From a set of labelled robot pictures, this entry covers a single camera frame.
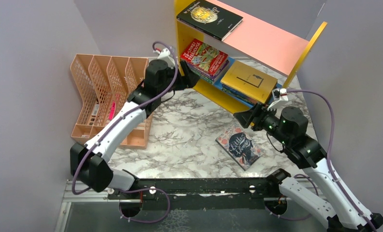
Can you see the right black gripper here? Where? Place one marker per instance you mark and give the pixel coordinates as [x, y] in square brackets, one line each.
[259, 111]

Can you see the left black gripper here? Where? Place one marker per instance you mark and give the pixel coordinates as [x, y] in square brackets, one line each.
[191, 78]

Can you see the green 104-storey treehouse book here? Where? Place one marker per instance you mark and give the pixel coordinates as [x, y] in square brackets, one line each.
[202, 75]

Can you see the purple 52-storey treehouse book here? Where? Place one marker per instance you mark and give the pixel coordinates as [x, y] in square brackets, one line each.
[220, 73]

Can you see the red 13-storey treehouse book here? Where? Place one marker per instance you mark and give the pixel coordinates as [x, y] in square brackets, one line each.
[203, 56]

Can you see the Jane Eyre book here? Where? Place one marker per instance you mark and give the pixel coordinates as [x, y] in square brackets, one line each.
[254, 100]

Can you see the yellow hardcover book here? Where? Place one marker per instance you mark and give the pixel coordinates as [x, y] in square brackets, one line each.
[249, 80]

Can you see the Little Women floral book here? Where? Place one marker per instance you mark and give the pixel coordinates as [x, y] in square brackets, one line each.
[240, 147]

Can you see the black Moon and Sixpence book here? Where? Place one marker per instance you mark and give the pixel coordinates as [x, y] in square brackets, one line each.
[210, 19]

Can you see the dark green Alice book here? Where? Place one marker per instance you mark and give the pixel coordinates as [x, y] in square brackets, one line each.
[237, 94]

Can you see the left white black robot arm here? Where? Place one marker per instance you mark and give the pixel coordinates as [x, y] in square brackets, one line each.
[89, 162]

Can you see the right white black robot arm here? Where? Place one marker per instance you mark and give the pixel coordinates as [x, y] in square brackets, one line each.
[340, 211]

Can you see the yellow pink blue bookshelf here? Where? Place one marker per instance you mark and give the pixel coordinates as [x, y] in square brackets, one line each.
[265, 43]

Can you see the pink marker in organizer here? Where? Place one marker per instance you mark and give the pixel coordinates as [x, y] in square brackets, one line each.
[112, 110]

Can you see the orange plastic file organizer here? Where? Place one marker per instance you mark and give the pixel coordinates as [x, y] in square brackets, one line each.
[100, 80]

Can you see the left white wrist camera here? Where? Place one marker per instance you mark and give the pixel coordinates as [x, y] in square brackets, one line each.
[165, 54]

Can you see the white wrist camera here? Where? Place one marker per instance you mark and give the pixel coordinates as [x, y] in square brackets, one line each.
[280, 97]
[165, 54]

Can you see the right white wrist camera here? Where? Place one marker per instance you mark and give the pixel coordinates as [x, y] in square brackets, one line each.
[280, 97]

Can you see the black mounting rail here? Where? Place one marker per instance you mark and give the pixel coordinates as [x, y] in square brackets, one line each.
[202, 194]

